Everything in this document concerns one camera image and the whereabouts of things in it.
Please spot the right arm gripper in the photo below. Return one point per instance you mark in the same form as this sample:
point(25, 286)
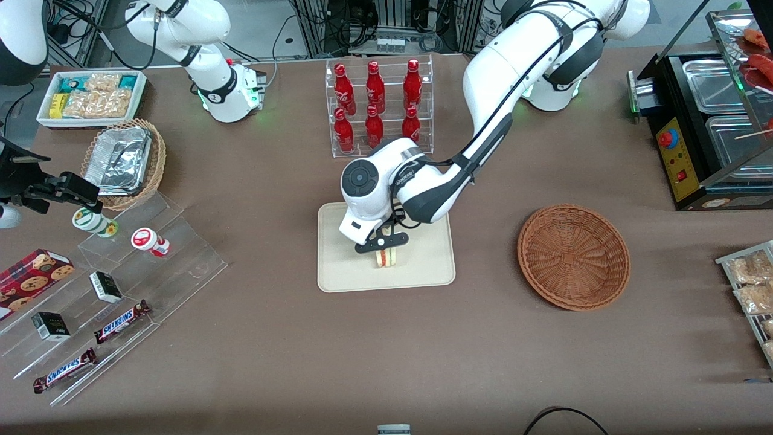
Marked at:
point(13, 179)

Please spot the triangle sandwich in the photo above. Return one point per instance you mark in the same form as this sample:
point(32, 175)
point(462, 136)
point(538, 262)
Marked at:
point(387, 258)

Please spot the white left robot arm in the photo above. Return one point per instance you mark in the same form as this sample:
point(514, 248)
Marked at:
point(501, 78)

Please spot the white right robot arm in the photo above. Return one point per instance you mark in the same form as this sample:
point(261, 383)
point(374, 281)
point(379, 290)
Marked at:
point(212, 90)

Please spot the beige plastic tray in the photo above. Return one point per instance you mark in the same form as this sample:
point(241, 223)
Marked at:
point(423, 266)

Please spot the oval wicker basket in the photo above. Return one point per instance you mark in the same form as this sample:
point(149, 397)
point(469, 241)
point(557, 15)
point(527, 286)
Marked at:
point(157, 163)

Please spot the round brown wicker basket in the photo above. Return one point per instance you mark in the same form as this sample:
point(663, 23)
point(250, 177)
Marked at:
point(574, 257)

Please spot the tray of packaged snacks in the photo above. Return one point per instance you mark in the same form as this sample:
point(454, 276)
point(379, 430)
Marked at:
point(746, 320)

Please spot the green lidded yogurt cup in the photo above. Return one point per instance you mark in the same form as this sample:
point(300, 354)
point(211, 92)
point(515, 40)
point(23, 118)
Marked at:
point(90, 220)

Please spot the aluminium foil trays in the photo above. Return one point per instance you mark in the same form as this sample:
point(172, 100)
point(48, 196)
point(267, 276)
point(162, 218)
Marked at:
point(118, 160)

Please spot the white snack bin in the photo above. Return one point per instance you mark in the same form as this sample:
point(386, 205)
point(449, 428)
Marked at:
point(45, 118)

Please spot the yellow snack pack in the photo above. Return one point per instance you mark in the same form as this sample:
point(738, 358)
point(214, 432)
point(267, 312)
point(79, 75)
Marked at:
point(57, 106)

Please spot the red cookie box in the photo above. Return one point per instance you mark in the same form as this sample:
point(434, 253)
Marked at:
point(30, 281)

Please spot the red lidded yogurt cup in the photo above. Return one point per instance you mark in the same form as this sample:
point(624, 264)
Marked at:
point(146, 240)

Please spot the clear bag of crackers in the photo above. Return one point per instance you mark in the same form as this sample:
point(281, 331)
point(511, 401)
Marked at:
point(99, 99)

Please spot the small black box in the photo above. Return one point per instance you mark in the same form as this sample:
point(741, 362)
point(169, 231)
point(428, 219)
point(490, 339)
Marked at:
point(105, 287)
point(51, 326)

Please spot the teal snack pack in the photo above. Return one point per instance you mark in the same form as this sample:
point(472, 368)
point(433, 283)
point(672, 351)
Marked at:
point(69, 84)

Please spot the red cola bottle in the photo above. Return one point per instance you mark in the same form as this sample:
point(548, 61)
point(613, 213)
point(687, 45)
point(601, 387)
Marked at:
point(344, 90)
point(375, 87)
point(344, 134)
point(412, 84)
point(374, 128)
point(411, 125)

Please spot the clear acrylic bottle rack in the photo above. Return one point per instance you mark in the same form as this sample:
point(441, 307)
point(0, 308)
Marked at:
point(329, 121)

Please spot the clear acrylic step stand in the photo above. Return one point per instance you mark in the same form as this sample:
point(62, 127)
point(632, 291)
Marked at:
point(181, 266)

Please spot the Snickers chocolate bar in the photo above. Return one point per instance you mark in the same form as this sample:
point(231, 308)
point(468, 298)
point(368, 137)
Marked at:
point(63, 371)
point(121, 322)

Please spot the small grey device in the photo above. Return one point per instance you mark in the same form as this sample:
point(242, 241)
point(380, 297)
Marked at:
point(394, 429)

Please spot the white power strip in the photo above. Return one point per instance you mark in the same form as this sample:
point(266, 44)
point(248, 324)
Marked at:
point(391, 43)

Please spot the black hot food display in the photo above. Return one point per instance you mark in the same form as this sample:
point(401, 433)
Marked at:
point(682, 175)

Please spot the steel food pan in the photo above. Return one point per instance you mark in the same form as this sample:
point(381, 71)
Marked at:
point(737, 142)
point(712, 84)

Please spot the clear bag of pastry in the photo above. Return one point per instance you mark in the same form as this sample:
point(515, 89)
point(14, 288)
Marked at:
point(755, 299)
point(752, 269)

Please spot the red sausage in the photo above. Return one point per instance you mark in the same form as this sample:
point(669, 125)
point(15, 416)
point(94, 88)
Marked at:
point(762, 67)

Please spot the orange sausage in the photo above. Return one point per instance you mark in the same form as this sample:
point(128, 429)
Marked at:
point(758, 37)

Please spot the aluminium profile frame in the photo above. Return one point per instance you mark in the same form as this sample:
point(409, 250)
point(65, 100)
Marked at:
point(314, 30)

